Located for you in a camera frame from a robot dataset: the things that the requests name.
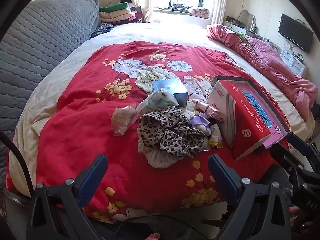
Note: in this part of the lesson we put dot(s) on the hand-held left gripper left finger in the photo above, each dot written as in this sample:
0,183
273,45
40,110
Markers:
92,177

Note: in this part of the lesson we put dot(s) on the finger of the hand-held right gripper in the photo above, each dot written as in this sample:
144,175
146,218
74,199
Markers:
305,147
287,160

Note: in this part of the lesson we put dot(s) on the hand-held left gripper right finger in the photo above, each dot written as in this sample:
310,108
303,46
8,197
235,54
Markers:
222,177

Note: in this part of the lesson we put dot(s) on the teddy bear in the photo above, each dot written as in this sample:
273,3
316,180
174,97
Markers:
207,107
198,120

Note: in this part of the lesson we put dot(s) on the clear plastic bag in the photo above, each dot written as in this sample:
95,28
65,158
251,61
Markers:
122,120

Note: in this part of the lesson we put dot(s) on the leopard print cloth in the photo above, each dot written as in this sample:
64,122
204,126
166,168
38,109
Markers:
160,127

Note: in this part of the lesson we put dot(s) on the white and green packet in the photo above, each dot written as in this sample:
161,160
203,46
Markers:
155,102

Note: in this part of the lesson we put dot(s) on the person's right hand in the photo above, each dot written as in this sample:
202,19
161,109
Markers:
292,210

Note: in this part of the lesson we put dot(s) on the yellow and white packet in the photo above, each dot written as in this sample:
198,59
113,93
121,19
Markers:
216,140

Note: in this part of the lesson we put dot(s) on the red floral blanket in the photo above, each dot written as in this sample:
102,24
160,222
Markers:
75,130

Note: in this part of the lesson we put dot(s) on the pink book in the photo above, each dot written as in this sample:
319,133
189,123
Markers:
260,107

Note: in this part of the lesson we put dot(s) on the white dotted cloth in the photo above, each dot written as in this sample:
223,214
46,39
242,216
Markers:
160,161

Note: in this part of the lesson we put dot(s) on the white cabinet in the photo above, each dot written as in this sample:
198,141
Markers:
293,63

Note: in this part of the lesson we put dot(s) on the pink quilt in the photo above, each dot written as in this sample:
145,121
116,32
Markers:
275,65

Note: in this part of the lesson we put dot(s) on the dark glossy box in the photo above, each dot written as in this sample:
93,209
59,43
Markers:
170,86

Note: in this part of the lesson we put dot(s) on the black television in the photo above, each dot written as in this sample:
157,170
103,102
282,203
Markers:
295,33

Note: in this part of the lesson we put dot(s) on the green cloth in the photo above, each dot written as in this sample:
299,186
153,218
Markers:
238,35

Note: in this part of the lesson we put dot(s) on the grey quilted headboard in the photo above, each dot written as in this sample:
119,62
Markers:
37,42

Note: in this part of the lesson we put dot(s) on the dark patterned pillow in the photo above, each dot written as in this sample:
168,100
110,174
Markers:
102,28

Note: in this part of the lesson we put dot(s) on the bed with cream sheet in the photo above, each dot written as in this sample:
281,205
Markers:
175,32

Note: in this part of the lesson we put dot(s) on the stack of folded clothes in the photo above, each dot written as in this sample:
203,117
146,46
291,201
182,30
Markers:
115,13

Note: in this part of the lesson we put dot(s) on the clothes on window sill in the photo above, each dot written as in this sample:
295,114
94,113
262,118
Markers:
197,11

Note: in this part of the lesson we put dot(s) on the cream curtain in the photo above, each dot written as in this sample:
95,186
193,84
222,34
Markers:
142,0
218,2

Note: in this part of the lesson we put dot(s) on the silver metal frame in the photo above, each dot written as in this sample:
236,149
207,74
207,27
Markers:
253,18

